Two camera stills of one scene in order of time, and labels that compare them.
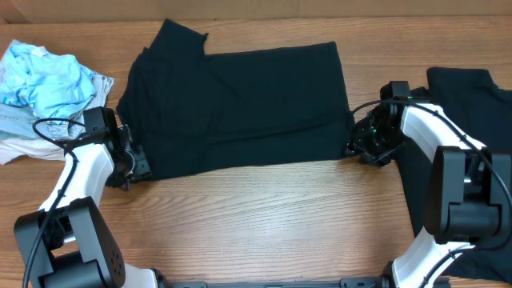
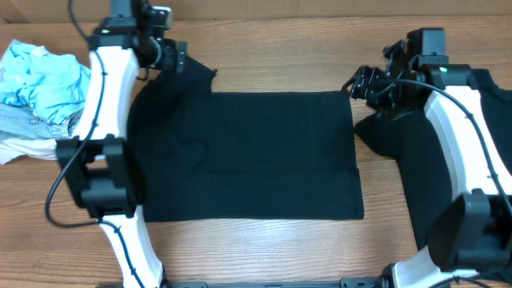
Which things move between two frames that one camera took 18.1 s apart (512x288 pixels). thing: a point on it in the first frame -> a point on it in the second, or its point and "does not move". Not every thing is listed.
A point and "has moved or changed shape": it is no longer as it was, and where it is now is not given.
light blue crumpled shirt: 50,85 does not move
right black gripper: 361,142 -> 361,82
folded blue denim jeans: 16,121 does not move
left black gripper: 140,165 -> 181,56
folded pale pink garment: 14,146 does not move
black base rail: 356,282 does not move
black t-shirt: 187,110 has moved or changed shape
